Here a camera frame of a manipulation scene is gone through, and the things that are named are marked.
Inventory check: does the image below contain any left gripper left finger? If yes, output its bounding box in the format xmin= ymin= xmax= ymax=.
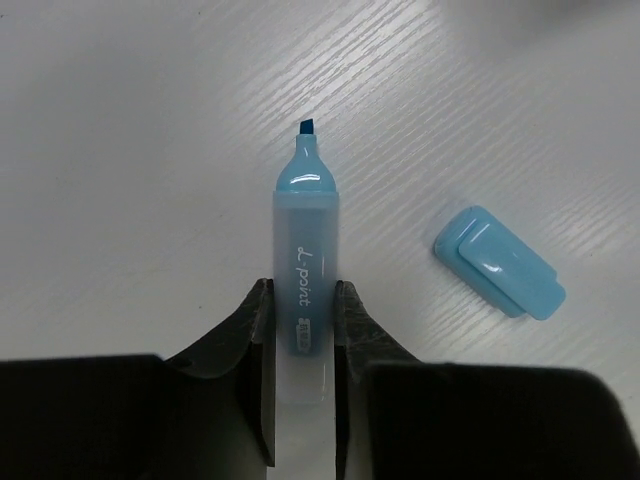
xmin=1 ymin=279 xmax=275 ymax=479

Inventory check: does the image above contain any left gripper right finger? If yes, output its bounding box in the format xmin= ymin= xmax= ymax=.
xmin=333 ymin=281 xmax=635 ymax=479

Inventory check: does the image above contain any short blue eraser cap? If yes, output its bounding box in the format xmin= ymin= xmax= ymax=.
xmin=433 ymin=205 xmax=566 ymax=321

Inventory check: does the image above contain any blue marker tip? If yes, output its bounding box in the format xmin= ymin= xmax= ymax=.
xmin=271 ymin=119 xmax=342 ymax=406

